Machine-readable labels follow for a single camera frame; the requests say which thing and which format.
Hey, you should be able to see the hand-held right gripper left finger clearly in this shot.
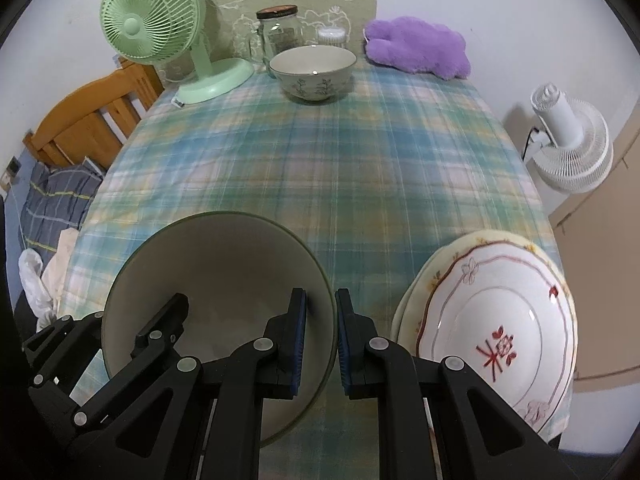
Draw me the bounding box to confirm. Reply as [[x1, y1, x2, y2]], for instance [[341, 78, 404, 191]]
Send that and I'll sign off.
[[65, 287, 308, 480]]

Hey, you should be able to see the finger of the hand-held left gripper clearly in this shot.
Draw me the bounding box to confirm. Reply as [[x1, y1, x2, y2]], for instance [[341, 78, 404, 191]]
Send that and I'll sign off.
[[21, 311, 108, 452], [100, 292, 191, 406]]

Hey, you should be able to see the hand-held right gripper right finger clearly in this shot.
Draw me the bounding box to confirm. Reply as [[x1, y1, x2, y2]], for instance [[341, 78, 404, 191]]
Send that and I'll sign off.
[[334, 287, 566, 480]]

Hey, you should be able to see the grey bowl with blue flowers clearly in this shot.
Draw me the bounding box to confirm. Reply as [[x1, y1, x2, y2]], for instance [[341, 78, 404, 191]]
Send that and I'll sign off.
[[101, 211, 336, 448]]

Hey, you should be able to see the white plate with red pattern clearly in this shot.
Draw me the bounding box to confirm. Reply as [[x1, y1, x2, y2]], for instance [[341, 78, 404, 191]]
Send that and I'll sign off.
[[415, 244, 577, 433]]

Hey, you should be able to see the cream scalloped plate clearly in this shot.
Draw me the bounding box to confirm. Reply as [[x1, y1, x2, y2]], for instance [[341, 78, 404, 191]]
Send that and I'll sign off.
[[407, 230, 566, 341]]

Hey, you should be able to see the white cloth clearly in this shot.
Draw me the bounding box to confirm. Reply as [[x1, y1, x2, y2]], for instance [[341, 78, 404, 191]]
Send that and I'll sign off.
[[19, 230, 81, 326]]

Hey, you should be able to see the blue plaid bedding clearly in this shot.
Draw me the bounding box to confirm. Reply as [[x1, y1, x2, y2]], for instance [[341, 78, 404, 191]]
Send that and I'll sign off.
[[20, 157, 106, 253]]

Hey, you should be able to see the plaid tablecloth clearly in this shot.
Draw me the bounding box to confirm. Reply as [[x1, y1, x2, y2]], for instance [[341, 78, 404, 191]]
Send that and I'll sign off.
[[62, 57, 573, 480]]

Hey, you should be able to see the wooden chair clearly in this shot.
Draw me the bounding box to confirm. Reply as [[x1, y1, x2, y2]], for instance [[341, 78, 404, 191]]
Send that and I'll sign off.
[[22, 60, 166, 173]]

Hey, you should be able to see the grey bowl with leaf print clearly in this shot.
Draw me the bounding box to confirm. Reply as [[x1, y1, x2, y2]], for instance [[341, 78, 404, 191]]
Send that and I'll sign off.
[[269, 45, 357, 105]]

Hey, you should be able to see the white fan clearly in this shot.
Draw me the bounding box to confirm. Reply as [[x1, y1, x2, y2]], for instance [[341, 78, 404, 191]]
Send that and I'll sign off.
[[530, 82, 615, 195]]

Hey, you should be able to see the glass jar with dark lid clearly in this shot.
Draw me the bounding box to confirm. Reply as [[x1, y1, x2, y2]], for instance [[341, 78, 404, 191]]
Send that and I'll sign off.
[[248, 5, 305, 78]]

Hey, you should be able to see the purple plush toy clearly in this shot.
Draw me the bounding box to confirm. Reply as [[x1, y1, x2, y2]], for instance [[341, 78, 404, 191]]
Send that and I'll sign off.
[[362, 16, 472, 81]]

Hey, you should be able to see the clear cotton swab container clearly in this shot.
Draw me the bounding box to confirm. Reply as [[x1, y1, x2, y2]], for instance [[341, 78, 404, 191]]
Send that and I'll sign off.
[[316, 24, 349, 50]]

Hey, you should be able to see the green table fan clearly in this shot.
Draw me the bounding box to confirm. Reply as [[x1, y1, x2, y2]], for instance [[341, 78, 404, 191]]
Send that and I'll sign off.
[[99, 0, 256, 106]]

